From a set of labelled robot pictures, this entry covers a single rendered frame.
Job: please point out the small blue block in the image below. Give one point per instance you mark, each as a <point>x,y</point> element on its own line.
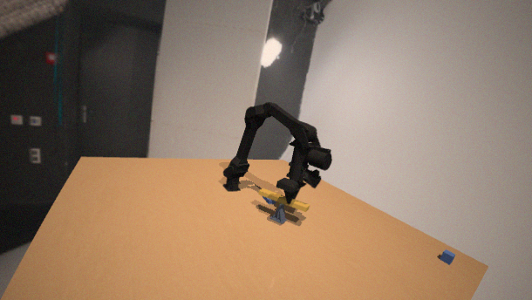
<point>269,201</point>
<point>447,256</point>

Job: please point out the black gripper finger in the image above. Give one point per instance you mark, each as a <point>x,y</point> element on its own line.
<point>289,196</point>
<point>299,186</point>

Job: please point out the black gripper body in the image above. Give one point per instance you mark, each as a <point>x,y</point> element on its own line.
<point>295,173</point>

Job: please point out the yellow bar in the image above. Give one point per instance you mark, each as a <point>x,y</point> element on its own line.
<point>282,199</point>

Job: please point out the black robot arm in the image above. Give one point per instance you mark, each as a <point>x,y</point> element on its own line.
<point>304,152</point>

